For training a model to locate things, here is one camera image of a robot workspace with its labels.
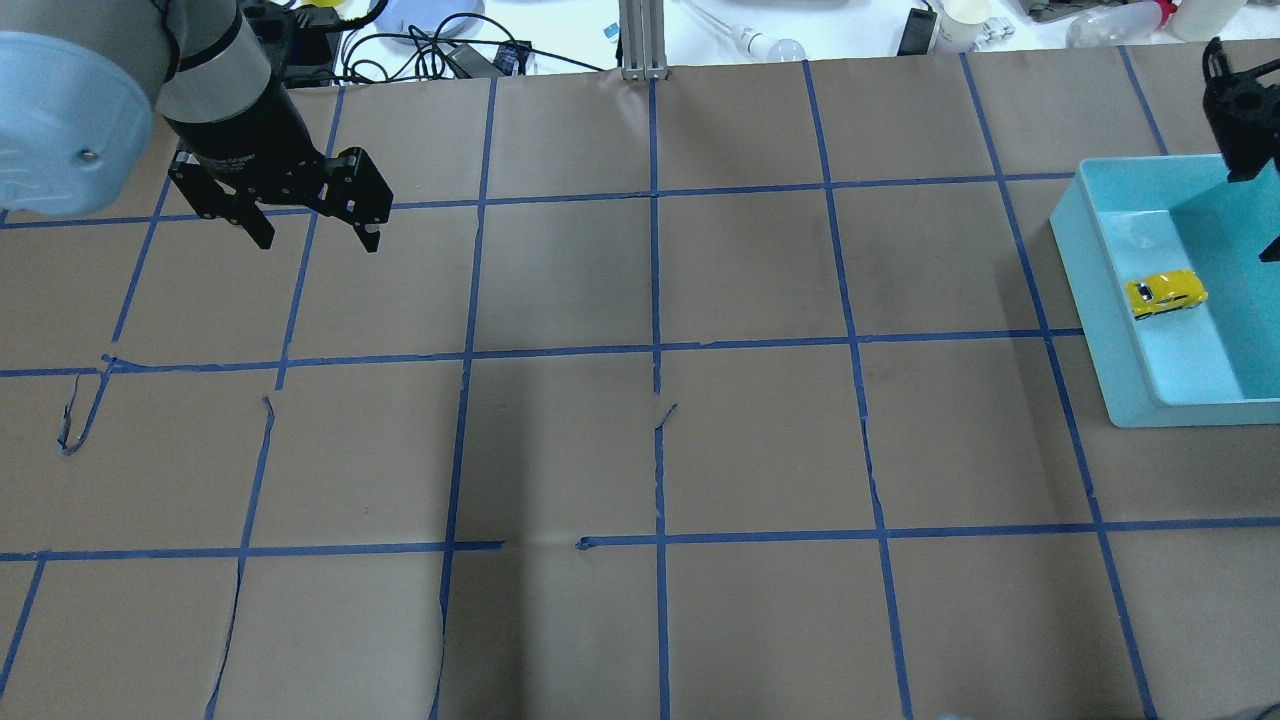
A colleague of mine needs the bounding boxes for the aluminium frame post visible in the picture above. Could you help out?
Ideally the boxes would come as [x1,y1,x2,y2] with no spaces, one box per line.
[616,0,669,81]

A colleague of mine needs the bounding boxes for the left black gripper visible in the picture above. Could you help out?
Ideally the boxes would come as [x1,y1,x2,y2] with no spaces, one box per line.
[166,95,393,252]

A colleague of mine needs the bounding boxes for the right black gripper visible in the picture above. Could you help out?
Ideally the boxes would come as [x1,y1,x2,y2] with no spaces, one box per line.
[1201,38,1280,263]

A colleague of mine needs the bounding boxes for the turquoise plastic bin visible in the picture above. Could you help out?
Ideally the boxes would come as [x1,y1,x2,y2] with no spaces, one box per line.
[1051,154,1279,428]

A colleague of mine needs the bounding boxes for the white paper cup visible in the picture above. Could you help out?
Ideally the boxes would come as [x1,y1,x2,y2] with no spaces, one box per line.
[934,0,991,53]

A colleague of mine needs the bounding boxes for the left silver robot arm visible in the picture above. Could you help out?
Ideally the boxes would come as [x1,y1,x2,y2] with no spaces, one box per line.
[1,1,394,252]

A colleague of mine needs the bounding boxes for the white light bulb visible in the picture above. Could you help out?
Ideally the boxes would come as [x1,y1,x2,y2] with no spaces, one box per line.
[731,26,806,63]

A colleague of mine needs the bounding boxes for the yellow toy beetle car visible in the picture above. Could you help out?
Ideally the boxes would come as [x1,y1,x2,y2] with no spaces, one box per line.
[1124,268,1210,322]

